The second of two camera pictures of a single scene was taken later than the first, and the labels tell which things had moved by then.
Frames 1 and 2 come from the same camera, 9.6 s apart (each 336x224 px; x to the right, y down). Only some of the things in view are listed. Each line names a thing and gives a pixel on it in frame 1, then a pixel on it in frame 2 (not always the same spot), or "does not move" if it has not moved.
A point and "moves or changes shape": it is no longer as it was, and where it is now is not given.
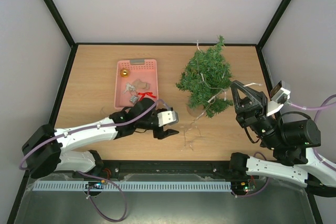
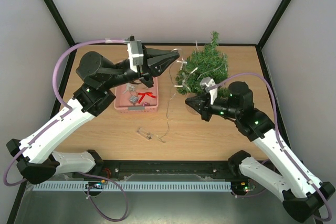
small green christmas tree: [207, 78] moves or changes shape
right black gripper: [251, 106] to [206, 108]
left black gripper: [159, 134] to [153, 68]
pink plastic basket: [135, 80] does not move
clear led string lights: [213, 87] to [145, 133]
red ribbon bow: [149, 94] does not move
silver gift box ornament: [133, 98] does not move
